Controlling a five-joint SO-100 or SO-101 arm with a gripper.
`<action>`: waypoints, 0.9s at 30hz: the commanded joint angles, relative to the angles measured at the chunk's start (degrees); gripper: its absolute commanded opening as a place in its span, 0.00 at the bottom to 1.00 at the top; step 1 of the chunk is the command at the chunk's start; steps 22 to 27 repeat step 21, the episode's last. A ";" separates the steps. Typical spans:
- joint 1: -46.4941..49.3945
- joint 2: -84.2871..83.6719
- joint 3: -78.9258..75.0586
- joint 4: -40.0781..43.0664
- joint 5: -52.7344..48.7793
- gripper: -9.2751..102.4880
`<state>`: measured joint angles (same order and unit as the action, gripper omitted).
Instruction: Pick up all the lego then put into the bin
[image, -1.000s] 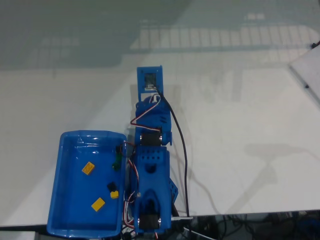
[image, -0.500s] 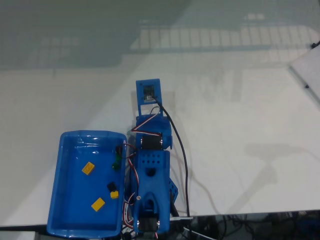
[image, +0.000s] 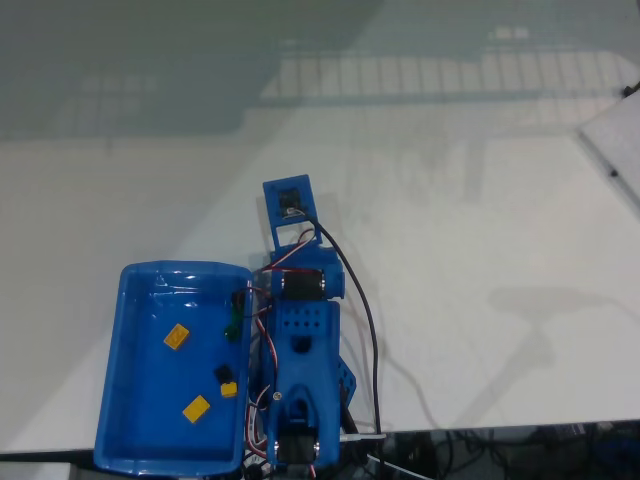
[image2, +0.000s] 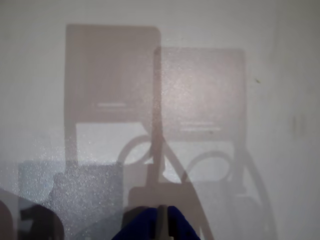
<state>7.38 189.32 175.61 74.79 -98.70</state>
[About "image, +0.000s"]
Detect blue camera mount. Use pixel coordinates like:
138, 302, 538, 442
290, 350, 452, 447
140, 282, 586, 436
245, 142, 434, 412
262, 173, 322, 251

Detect tangled black cable bundle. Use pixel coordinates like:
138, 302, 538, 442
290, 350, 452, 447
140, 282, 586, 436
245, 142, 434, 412
349, 422, 640, 480

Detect red white servo wires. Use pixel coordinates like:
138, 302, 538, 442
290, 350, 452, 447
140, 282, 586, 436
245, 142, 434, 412
244, 232, 316, 474

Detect black camera cable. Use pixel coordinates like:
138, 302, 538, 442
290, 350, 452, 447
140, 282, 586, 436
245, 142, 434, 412
299, 212, 386, 436

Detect thick black power cable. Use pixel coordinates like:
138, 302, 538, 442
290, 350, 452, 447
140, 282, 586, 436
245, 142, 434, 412
341, 389, 360, 434

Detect white board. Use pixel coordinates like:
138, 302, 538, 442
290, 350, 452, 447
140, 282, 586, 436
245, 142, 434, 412
574, 92, 640, 221

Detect blue plastic bin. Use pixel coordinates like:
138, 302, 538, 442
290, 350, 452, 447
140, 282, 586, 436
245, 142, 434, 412
93, 259, 255, 476

